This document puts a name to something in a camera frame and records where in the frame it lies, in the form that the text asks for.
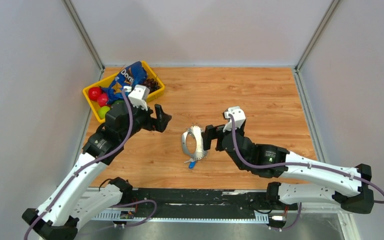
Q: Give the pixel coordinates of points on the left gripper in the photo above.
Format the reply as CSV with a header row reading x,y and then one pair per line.
x,y
160,123

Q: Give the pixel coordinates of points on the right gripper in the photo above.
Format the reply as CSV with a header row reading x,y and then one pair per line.
x,y
210,134

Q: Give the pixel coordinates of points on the metal keyring holder plate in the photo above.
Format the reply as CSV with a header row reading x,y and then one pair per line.
x,y
192,144

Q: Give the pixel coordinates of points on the blue key tag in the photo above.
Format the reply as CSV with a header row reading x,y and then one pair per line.
x,y
191,163

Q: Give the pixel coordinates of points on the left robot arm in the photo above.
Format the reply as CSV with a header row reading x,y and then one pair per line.
x,y
63,214

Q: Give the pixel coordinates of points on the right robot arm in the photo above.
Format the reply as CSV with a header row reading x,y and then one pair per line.
x,y
347,187

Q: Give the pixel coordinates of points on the dark purple grapes bunch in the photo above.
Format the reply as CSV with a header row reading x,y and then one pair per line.
x,y
152,84

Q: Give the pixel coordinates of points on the dark green lime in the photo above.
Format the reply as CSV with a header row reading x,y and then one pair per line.
x,y
119,101

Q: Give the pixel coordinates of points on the blue Doritos chip bag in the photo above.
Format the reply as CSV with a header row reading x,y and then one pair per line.
x,y
130,76

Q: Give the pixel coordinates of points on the light green apple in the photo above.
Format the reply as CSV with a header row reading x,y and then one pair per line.
x,y
102,111

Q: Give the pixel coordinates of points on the pink red apple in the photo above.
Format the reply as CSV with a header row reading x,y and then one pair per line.
x,y
102,100

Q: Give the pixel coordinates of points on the yellow plastic bin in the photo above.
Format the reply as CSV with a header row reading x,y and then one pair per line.
x,y
106,81

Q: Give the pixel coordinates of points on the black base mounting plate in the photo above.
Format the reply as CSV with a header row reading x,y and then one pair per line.
x,y
134,199

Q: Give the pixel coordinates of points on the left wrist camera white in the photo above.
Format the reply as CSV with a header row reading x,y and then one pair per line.
x,y
137,95

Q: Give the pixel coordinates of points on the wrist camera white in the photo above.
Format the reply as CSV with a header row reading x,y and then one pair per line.
x,y
137,95
235,117

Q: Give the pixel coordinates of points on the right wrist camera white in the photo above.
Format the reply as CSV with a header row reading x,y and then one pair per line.
x,y
235,117

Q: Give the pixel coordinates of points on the white slotted cable duct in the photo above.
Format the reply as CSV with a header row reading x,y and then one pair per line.
x,y
219,215

